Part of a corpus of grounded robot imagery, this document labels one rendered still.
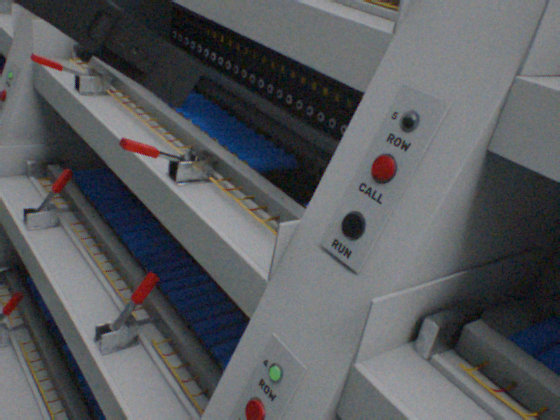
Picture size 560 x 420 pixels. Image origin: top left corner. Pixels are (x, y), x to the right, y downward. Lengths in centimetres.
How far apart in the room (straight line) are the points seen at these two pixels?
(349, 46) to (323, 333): 21
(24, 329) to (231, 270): 55
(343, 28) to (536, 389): 28
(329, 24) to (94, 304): 42
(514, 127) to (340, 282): 14
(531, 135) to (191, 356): 40
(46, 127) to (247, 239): 56
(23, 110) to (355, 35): 63
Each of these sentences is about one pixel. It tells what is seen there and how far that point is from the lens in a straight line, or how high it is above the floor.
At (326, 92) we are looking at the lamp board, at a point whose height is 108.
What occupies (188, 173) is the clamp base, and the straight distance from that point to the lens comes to 56.
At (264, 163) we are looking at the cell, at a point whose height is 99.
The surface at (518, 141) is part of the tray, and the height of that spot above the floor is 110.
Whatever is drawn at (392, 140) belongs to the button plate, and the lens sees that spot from 38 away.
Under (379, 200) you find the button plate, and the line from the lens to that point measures 37.
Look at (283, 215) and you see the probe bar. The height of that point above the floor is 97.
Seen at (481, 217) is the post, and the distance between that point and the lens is 40.
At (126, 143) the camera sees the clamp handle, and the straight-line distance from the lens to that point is 52.
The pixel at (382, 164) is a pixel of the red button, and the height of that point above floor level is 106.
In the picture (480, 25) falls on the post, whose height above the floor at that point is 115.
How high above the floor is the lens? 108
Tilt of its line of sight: 13 degrees down
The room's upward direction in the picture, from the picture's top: 26 degrees clockwise
